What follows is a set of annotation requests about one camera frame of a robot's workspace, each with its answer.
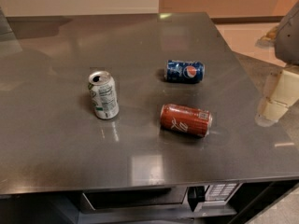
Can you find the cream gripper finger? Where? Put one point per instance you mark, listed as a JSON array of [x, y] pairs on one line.
[[269, 112], [282, 87]]

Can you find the blue pepsi can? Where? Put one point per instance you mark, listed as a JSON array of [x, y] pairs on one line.
[[184, 72]]

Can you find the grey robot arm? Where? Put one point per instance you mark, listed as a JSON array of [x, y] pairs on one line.
[[286, 43]]

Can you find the red coca-cola can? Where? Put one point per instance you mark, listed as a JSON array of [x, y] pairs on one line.
[[183, 119]]

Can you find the silver green soda can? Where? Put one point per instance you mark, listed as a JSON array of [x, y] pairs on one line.
[[102, 89]]

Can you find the microwave oven under table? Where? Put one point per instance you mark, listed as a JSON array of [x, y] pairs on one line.
[[195, 198]]

